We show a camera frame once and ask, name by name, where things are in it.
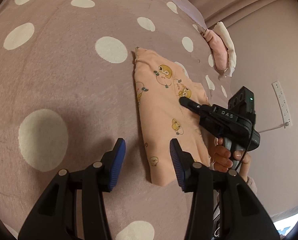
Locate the white power strip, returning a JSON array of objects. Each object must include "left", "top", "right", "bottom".
[{"left": 272, "top": 81, "right": 293, "bottom": 129}]

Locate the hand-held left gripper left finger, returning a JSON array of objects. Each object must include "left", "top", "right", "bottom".
[{"left": 18, "top": 138, "right": 126, "bottom": 240}]

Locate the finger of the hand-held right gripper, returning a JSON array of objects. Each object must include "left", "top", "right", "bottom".
[{"left": 179, "top": 97, "right": 210, "bottom": 117}]

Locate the mauve polka dot blanket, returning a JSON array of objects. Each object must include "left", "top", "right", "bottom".
[{"left": 0, "top": 0, "right": 236, "bottom": 240}]

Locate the pink cartoon print shirt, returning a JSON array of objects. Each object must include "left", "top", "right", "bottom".
[{"left": 132, "top": 46, "right": 213, "bottom": 187}]

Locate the person's right hand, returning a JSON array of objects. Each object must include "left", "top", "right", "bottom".
[{"left": 210, "top": 139, "right": 251, "bottom": 178}]

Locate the pink folded cloth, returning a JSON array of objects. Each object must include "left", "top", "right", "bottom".
[{"left": 203, "top": 29, "right": 229, "bottom": 72}]

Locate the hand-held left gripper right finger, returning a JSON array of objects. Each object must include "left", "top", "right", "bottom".
[{"left": 169, "top": 138, "right": 280, "bottom": 240}]

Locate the white folded cloth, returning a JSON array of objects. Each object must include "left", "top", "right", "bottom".
[{"left": 214, "top": 21, "right": 237, "bottom": 78}]

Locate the person's right forearm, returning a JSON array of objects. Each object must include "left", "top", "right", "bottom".
[{"left": 240, "top": 175, "right": 258, "bottom": 198}]

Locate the pink curtain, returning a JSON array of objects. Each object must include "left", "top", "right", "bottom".
[{"left": 182, "top": 0, "right": 298, "bottom": 29}]

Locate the white power cord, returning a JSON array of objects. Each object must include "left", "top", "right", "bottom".
[{"left": 257, "top": 122, "right": 289, "bottom": 133}]

